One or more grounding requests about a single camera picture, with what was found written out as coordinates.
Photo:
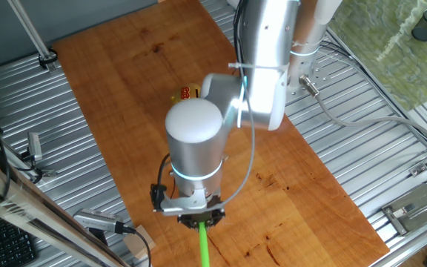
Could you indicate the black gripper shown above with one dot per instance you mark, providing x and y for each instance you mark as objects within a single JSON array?
[{"x": 200, "y": 216}]

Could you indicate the orange green toy shovel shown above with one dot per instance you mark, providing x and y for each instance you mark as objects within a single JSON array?
[{"x": 204, "y": 244}]

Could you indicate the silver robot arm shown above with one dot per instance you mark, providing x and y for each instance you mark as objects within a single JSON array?
[{"x": 198, "y": 148}]

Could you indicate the large wooden block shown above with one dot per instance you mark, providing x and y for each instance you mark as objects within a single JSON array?
[{"x": 135, "y": 243}]

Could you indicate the golden piggy bank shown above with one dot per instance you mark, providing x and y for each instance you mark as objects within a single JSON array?
[{"x": 184, "y": 94}]

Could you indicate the brown wooden board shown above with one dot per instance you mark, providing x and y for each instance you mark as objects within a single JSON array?
[{"x": 124, "y": 55}]

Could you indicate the black keyboard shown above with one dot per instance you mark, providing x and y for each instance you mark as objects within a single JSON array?
[{"x": 6, "y": 244}]

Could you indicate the silver metal pole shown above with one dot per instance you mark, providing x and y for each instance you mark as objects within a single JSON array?
[{"x": 28, "y": 29}]

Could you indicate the silver ribbed camera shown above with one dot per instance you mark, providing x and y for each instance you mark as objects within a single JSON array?
[{"x": 95, "y": 219}]

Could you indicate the shiny silver frame bar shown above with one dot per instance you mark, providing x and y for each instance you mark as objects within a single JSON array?
[{"x": 20, "y": 207}]

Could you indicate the small silver camera with clamp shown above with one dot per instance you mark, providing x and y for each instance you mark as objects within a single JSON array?
[{"x": 34, "y": 146}]

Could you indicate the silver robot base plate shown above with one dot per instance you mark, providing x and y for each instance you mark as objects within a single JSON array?
[{"x": 321, "y": 70}]

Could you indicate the silver metal bracket plate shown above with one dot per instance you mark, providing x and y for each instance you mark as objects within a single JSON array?
[{"x": 415, "y": 211}]

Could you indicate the small silver corner bracket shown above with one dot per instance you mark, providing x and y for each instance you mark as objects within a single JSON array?
[{"x": 418, "y": 169}]

